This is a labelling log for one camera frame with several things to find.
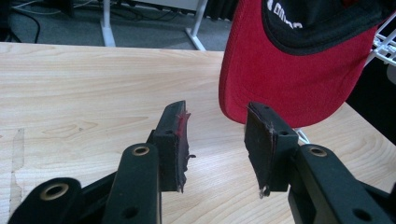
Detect black floor cables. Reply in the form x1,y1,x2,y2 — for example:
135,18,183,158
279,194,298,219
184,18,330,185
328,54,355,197
10,0,106,45

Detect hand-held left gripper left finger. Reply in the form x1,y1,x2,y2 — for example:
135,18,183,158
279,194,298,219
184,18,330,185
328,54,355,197
151,100,197,193

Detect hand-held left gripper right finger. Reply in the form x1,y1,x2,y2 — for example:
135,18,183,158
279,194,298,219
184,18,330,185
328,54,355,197
244,101,300,200

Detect white metal desk frame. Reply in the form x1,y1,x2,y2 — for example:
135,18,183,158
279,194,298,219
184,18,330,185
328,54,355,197
99,0,209,51

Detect red and black visor cap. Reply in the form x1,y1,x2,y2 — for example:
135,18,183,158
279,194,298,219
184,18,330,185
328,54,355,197
218,0,396,129

